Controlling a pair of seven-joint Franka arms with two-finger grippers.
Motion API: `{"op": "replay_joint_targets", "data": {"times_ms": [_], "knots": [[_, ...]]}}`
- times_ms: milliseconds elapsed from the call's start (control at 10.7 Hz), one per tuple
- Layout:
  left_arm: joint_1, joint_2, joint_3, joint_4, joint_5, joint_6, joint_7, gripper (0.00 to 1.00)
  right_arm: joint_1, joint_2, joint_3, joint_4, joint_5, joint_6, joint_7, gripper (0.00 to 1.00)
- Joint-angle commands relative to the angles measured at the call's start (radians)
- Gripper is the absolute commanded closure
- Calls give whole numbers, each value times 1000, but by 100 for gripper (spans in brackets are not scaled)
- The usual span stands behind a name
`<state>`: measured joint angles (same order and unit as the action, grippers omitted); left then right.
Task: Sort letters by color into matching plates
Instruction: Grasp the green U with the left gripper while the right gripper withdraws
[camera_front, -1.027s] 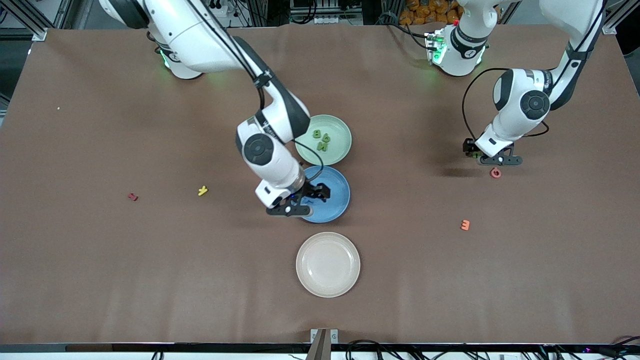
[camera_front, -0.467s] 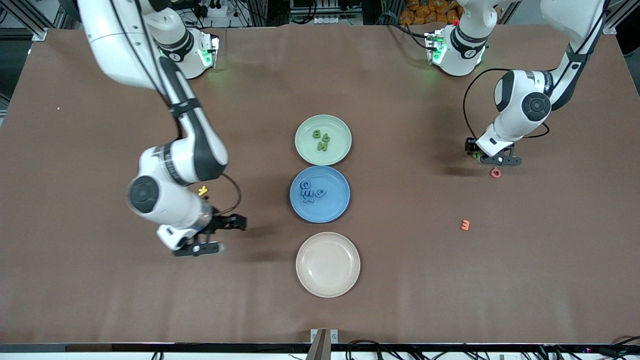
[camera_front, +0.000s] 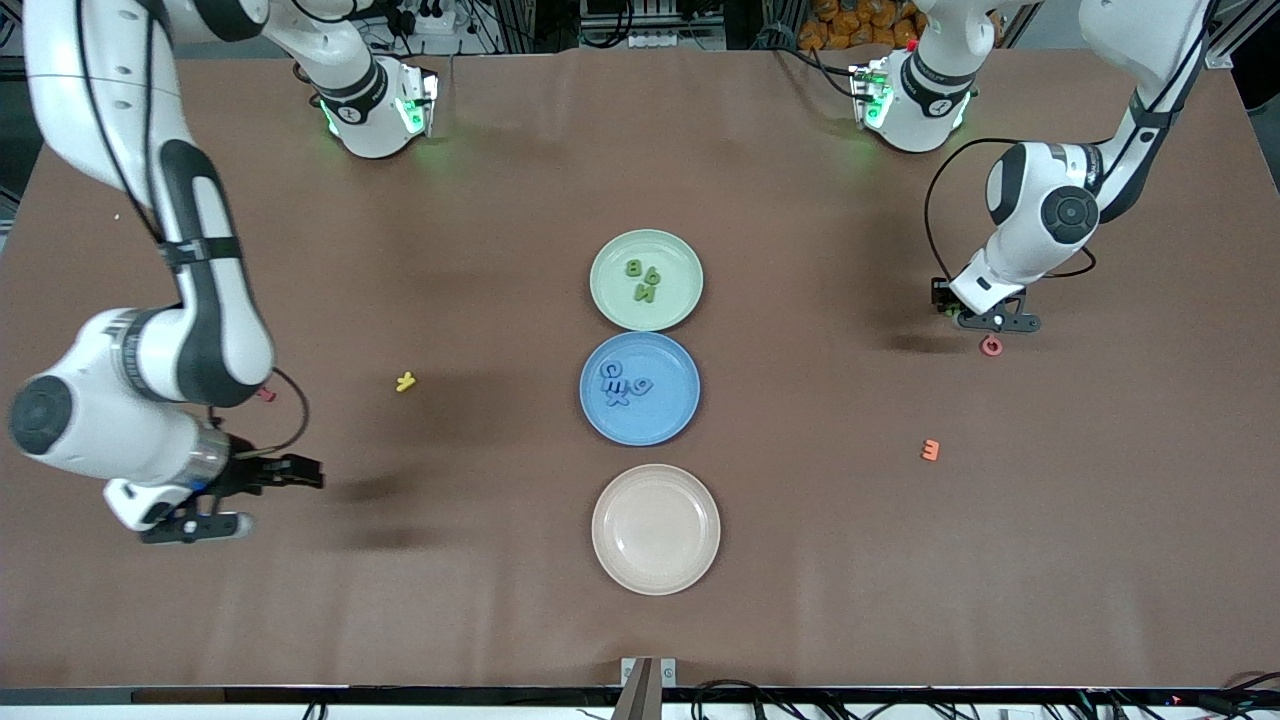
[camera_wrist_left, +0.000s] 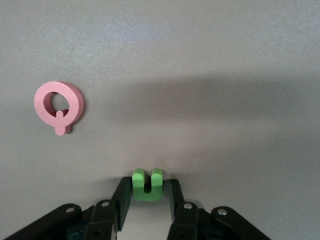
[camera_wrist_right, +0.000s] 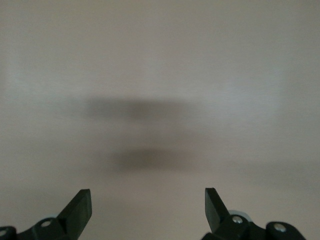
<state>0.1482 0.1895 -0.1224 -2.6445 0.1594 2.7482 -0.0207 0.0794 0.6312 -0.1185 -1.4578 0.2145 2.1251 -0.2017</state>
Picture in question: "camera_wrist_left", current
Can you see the pink foam letter Q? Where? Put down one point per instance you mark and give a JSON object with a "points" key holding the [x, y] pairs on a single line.
{"points": [[40, 105]]}

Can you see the green foam letter u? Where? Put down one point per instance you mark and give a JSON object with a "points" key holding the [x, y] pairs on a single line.
{"points": [[138, 190]]}

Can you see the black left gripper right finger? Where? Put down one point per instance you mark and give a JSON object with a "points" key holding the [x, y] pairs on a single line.
{"points": [[190, 222]]}

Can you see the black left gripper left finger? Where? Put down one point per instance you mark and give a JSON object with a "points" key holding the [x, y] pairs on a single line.
{"points": [[100, 220]]}

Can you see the brown table cover mat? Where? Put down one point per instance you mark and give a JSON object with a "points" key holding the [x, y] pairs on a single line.
{"points": [[175, 50]]}

